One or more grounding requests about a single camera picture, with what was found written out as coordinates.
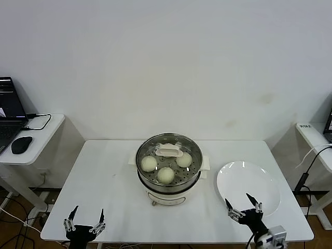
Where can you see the black computer mouse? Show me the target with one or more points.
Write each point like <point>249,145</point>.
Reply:
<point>21,144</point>

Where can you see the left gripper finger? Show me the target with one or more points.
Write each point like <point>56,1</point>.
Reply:
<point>69,223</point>
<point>99,225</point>

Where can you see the white label sticker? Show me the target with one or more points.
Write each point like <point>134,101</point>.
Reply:
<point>304,126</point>

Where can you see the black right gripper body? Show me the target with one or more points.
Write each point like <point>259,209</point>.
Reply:
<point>252,219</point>

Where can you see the white steamed baozi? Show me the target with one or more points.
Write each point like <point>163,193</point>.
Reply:
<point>148,164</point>
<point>184,160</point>
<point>165,175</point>

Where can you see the black open laptop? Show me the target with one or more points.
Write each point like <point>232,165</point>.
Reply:
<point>329,127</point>
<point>7,101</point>

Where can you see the stainless steel steamer basket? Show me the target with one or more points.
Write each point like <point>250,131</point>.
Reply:
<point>205,162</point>

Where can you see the white round plate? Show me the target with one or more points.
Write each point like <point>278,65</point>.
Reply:
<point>249,181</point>

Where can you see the cream electric cooking pot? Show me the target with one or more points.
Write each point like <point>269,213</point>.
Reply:
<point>166,198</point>

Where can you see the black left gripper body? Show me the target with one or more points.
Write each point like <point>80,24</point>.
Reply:
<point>79,233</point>

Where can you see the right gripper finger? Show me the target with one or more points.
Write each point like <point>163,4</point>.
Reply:
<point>233,212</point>
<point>258,206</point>

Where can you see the white side table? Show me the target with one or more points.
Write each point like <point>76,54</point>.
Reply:
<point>311,135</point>
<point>41,140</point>

